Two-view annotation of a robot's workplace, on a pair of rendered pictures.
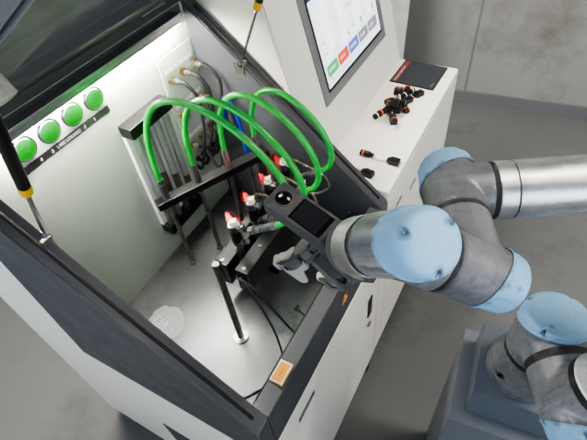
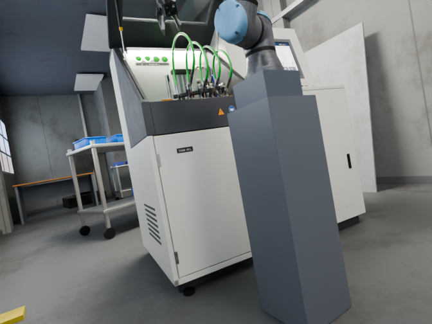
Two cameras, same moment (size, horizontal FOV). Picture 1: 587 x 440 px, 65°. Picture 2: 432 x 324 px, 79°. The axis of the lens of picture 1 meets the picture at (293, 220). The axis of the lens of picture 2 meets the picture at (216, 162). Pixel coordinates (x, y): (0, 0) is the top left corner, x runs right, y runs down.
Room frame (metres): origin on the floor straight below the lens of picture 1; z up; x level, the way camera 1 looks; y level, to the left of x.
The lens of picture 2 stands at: (-0.60, -0.75, 0.64)
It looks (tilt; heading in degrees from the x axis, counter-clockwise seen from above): 1 degrees down; 30
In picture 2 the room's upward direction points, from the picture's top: 10 degrees counter-clockwise
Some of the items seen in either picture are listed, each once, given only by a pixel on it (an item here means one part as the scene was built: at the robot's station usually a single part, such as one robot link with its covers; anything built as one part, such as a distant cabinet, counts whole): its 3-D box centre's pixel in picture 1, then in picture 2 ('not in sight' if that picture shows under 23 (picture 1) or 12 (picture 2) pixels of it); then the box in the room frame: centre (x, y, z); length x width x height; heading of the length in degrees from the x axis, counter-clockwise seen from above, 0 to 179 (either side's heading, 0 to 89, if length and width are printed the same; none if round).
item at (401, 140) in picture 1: (394, 118); (295, 93); (1.24, -0.37, 0.96); 0.70 x 0.22 x 0.03; 146
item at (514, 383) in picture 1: (529, 357); (262, 65); (0.39, -0.45, 0.95); 0.15 x 0.15 x 0.10
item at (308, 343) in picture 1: (328, 311); (209, 113); (0.61, -0.05, 0.87); 0.62 x 0.04 x 0.16; 146
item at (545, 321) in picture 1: (549, 333); (256, 35); (0.38, -0.45, 1.07); 0.13 x 0.12 x 0.14; 172
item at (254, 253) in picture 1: (269, 238); not in sight; (0.84, 0.07, 0.91); 0.34 x 0.10 x 0.15; 146
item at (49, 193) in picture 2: not in sight; (59, 196); (2.59, 5.24, 0.39); 1.46 x 0.76 x 0.78; 152
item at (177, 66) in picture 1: (194, 105); (203, 81); (1.09, 0.22, 1.20); 0.13 x 0.03 x 0.31; 146
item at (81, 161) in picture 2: not in sight; (80, 170); (3.73, 6.12, 0.92); 1.10 x 1.08 x 1.84; 62
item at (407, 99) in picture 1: (398, 101); not in sight; (1.27, -0.39, 1.01); 0.23 x 0.11 x 0.06; 146
